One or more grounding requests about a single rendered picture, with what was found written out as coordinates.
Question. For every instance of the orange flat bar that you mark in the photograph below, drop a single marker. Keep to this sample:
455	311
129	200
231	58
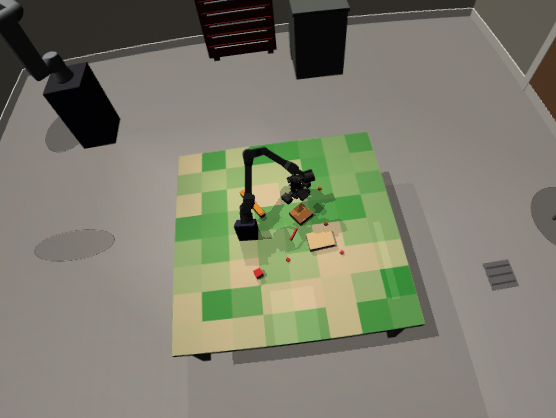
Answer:
256	208

